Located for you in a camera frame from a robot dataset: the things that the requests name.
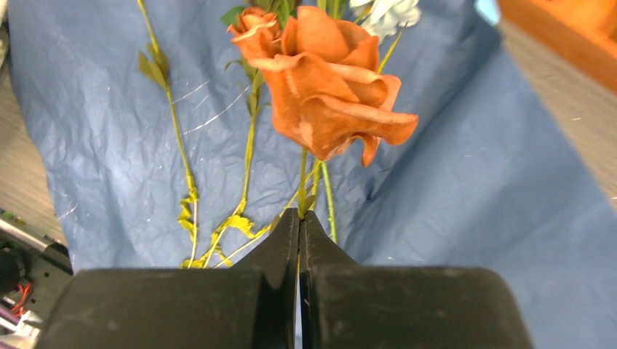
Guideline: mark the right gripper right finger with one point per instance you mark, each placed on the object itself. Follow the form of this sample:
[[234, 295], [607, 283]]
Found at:
[[348, 305]]

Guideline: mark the blue paper flower bouquet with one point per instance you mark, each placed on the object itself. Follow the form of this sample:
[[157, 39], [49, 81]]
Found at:
[[487, 179]]

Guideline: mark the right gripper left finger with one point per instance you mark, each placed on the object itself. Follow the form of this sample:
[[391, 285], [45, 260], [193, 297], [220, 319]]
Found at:
[[250, 305]]

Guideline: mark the light blue flower stem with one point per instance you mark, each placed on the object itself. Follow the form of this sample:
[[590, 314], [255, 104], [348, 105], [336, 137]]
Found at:
[[385, 18]]

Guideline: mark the orange compartment tray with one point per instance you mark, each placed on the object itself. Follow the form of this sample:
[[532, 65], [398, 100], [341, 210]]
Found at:
[[581, 32]]

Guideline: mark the orange rose flower stem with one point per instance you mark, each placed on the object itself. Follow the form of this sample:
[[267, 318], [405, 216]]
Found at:
[[322, 73]]

